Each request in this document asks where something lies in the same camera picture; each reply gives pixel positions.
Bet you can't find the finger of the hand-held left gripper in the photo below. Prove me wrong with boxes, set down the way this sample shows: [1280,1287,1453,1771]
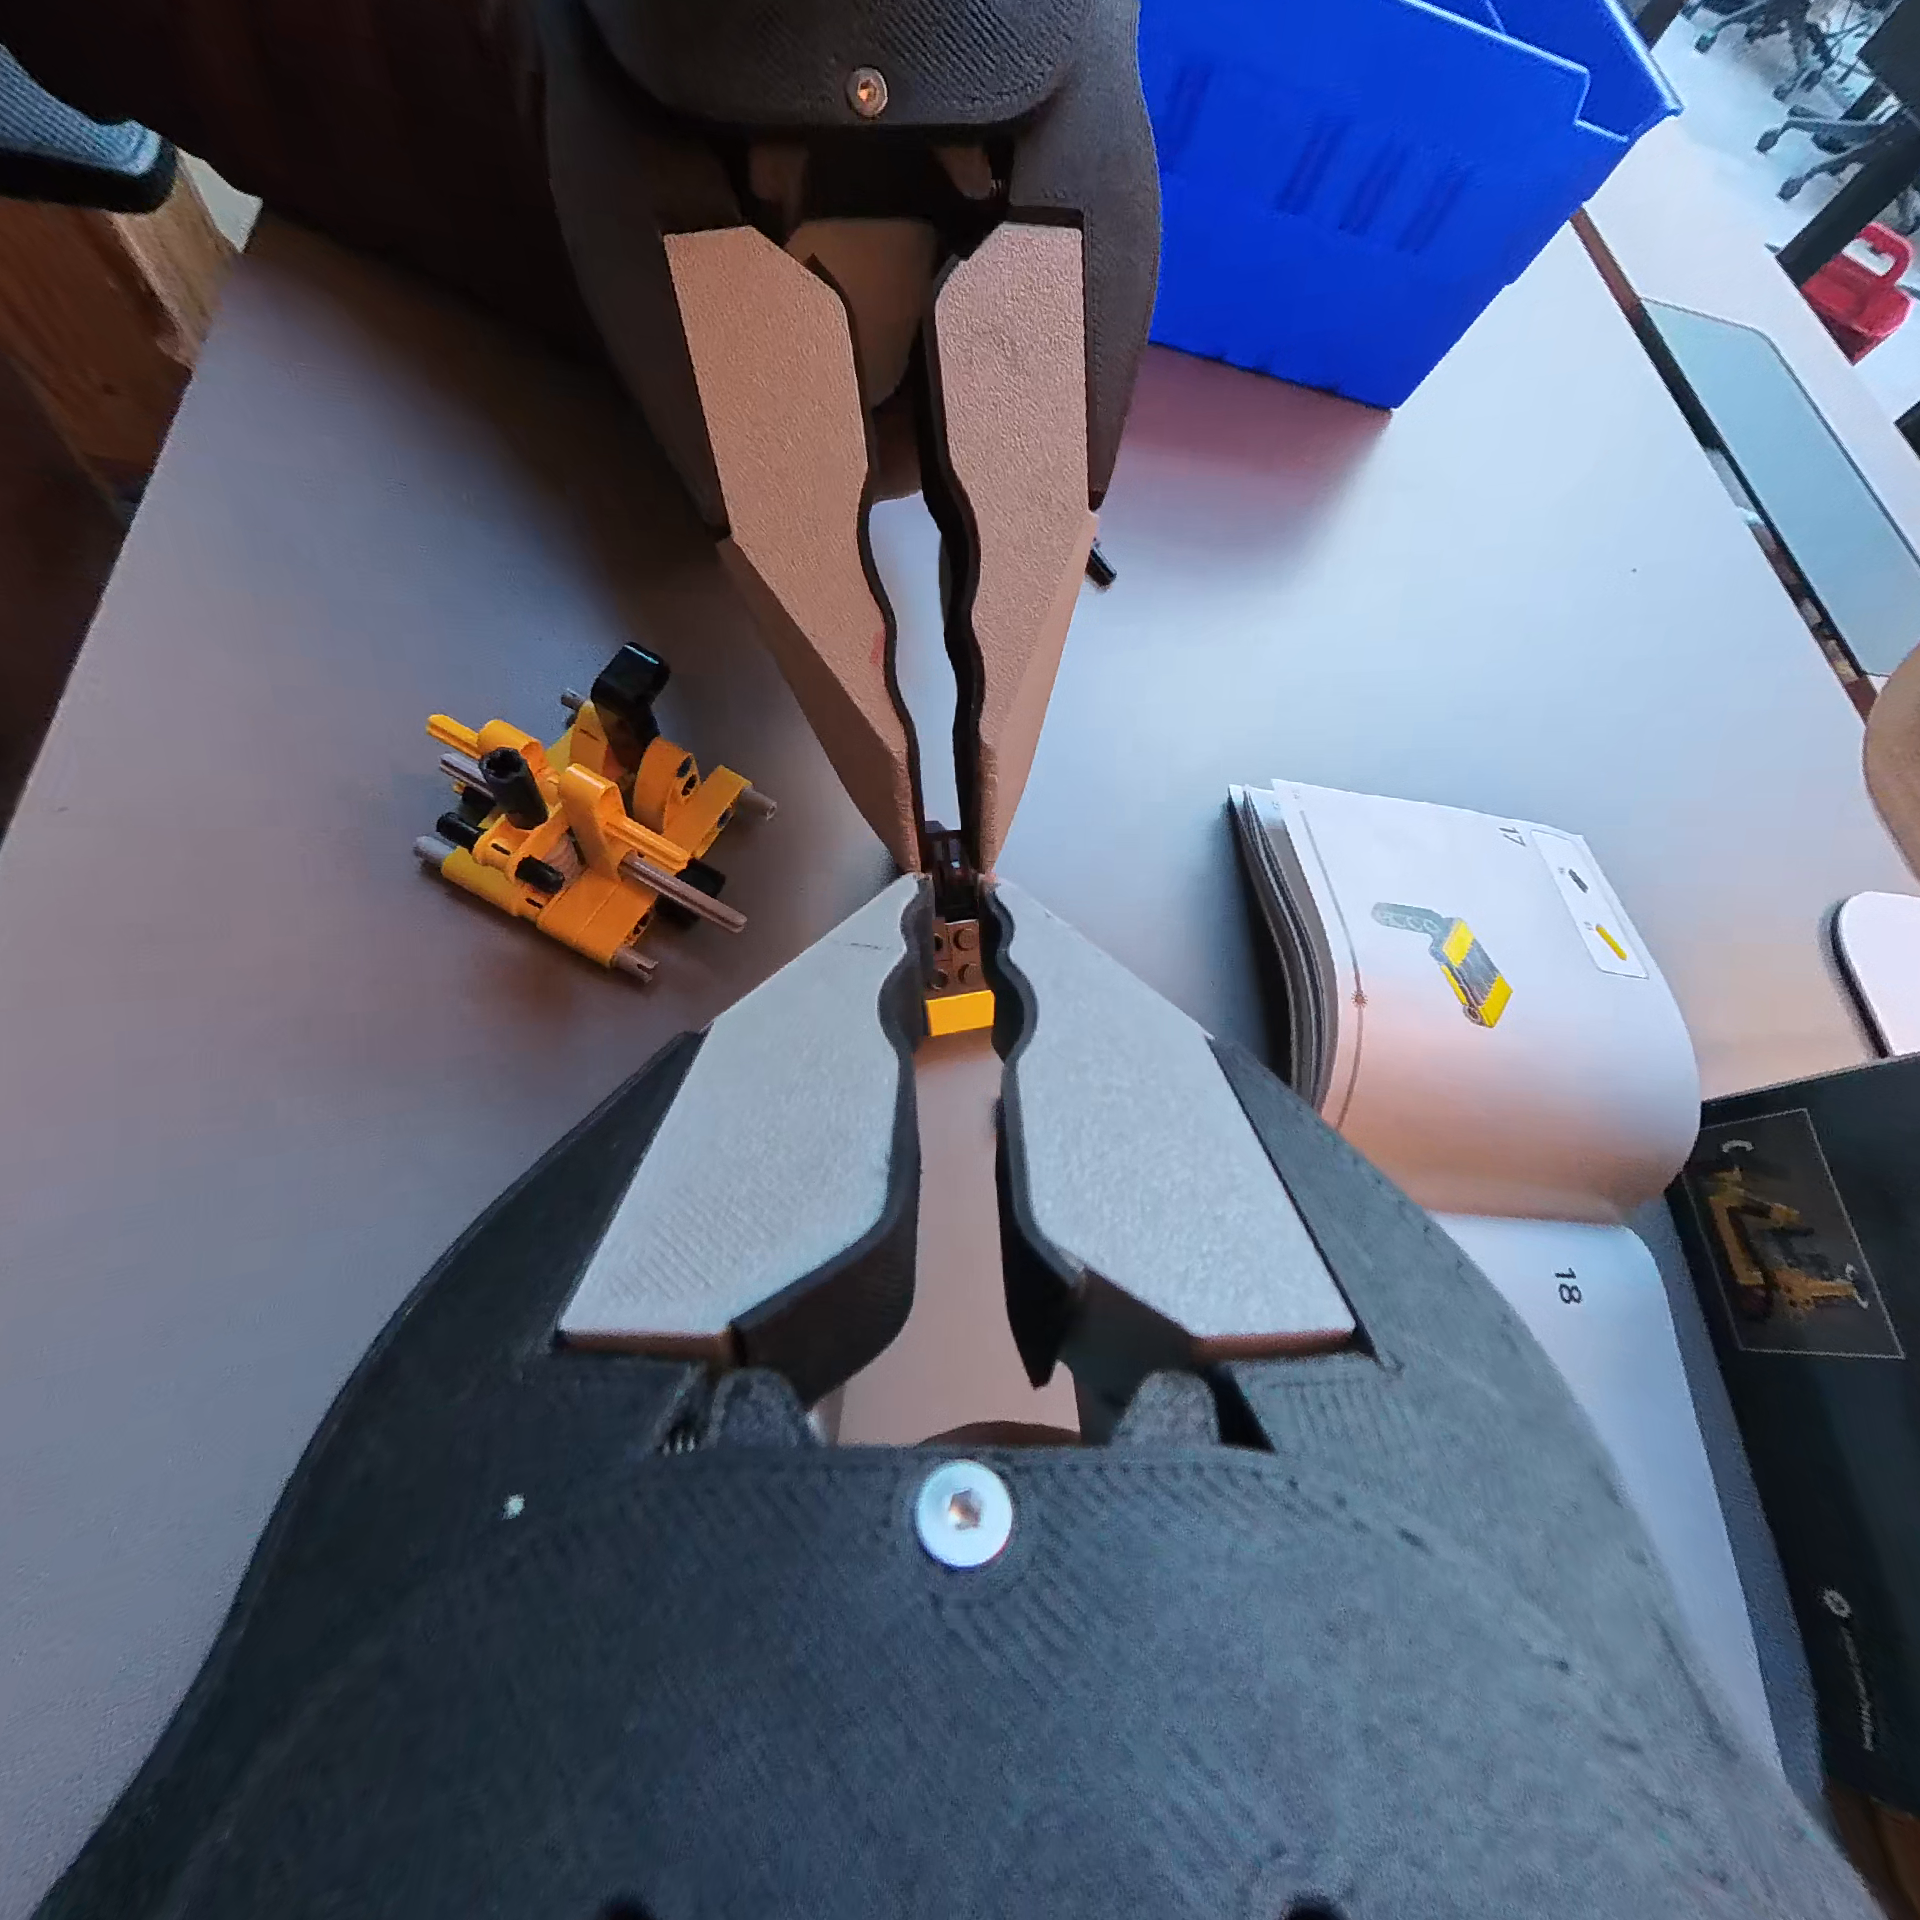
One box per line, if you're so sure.
[922,224,1099,869]
[664,224,922,876]

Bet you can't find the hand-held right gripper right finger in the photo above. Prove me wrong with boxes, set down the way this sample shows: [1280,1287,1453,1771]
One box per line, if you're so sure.
[984,877,1361,1443]

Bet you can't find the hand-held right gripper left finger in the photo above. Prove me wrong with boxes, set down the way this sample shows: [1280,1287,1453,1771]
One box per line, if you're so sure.
[555,873,929,1403]

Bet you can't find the small black yellow lego subassembly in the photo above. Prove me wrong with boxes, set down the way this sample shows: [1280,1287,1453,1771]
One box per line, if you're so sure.
[920,817,1001,1041]

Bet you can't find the open lego instruction booklet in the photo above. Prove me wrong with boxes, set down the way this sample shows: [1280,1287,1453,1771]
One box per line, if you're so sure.
[1227,778,1824,1802]

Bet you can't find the yellow black lego vehicle assembly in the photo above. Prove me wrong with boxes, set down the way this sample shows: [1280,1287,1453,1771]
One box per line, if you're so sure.
[411,643,782,985]

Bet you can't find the black lego box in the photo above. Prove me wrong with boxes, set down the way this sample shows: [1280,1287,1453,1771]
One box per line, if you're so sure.
[1664,1050,1920,1855]

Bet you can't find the blue plastic bin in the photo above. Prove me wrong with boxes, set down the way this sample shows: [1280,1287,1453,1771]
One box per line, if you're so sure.
[1137,0,1685,412]

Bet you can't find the wooden cabinet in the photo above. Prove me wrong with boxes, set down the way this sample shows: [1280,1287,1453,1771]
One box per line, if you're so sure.
[0,152,233,489]

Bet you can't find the white rounded object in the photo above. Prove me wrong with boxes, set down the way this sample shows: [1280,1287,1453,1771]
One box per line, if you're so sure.
[1819,889,1920,1061]

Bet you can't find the tan rounded object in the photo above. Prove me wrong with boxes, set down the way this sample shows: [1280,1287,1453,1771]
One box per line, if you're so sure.
[1860,644,1920,888]

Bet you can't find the red plastic object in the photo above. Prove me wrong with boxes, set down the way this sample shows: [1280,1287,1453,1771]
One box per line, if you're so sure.
[1797,221,1915,365]

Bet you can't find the black office chairs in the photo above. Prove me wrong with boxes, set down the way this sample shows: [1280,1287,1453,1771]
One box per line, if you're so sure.
[1678,0,1920,203]

